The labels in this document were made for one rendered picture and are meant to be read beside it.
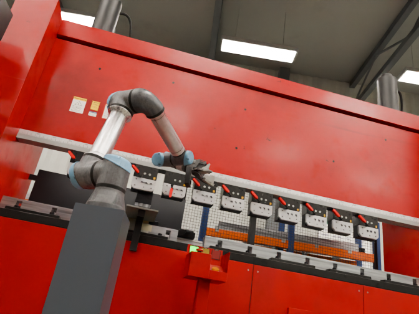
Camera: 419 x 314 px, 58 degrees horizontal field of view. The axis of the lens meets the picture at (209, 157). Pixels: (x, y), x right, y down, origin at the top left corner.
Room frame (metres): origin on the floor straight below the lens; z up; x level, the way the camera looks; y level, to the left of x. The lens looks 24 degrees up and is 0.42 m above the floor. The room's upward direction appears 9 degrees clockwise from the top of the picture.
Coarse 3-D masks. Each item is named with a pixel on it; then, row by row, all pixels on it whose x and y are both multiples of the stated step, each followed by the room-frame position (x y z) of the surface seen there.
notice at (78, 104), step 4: (76, 100) 2.22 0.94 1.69; (80, 100) 2.23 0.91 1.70; (84, 100) 2.23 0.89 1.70; (72, 104) 2.22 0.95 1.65; (76, 104) 2.22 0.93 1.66; (80, 104) 2.23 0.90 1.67; (84, 104) 2.23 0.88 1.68; (72, 108) 2.22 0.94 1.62; (76, 108) 2.22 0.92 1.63; (80, 108) 2.23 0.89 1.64; (80, 112) 2.23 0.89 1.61
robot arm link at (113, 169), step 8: (104, 160) 1.39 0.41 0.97; (112, 160) 1.38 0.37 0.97; (120, 160) 1.38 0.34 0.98; (96, 168) 1.40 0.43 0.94; (104, 168) 1.38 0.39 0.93; (112, 168) 1.38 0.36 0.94; (120, 168) 1.38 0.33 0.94; (128, 168) 1.41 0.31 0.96; (96, 176) 1.41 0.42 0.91; (104, 176) 1.38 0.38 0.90; (112, 176) 1.38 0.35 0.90; (120, 176) 1.39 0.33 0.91; (128, 176) 1.43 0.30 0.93; (120, 184) 1.39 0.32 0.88
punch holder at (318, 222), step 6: (312, 204) 2.51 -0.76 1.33; (318, 204) 2.52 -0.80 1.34; (306, 210) 2.51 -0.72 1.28; (318, 210) 2.52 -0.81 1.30; (324, 210) 2.52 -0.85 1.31; (306, 216) 2.50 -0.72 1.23; (312, 216) 2.51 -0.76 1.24; (318, 216) 2.51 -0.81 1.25; (306, 222) 2.51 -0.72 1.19; (312, 222) 2.51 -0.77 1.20; (318, 222) 2.51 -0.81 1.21; (324, 222) 2.52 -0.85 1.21; (312, 228) 2.57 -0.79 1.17; (318, 228) 2.54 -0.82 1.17
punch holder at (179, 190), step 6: (168, 174) 2.34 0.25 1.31; (174, 174) 2.34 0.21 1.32; (180, 174) 2.35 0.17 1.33; (168, 180) 2.34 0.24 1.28; (174, 180) 2.35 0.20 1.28; (180, 180) 2.35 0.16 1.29; (168, 186) 2.34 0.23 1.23; (174, 186) 2.34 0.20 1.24; (180, 186) 2.35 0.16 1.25; (162, 192) 2.34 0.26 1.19; (168, 192) 2.34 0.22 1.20; (174, 192) 2.34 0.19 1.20; (180, 192) 2.35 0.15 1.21; (168, 198) 2.41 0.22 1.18; (174, 198) 2.39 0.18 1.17; (180, 198) 2.36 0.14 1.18
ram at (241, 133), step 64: (64, 64) 2.20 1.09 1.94; (128, 64) 2.27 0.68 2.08; (64, 128) 2.22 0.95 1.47; (128, 128) 2.29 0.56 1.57; (192, 128) 2.36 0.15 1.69; (256, 128) 2.43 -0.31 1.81; (320, 128) 2.52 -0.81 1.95; (384, 128) 2.61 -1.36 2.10; (320, 192) 2.52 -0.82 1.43; (384, 192) 2.61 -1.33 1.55
